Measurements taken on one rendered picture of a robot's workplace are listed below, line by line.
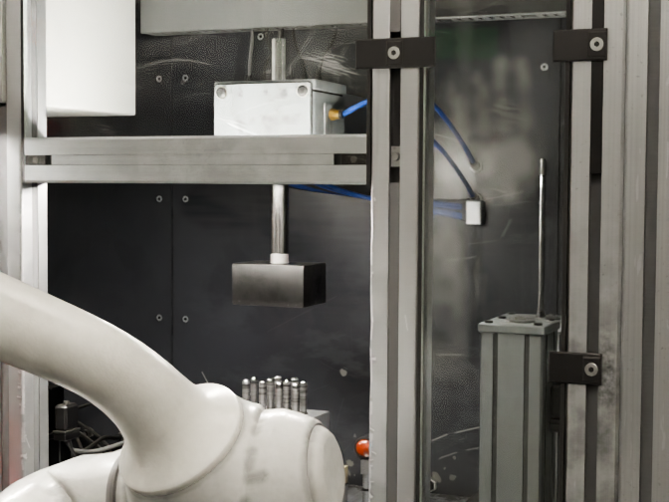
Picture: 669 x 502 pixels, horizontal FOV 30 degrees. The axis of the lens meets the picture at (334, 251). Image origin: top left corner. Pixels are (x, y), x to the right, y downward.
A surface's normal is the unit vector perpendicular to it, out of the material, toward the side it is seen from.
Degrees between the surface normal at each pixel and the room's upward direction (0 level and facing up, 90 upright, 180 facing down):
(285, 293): 90
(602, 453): 90
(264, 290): 90
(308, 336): 90
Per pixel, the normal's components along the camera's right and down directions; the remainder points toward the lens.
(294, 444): 0.21, -0.58
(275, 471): 0.04, -0.25
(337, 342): -0.38, 0.04
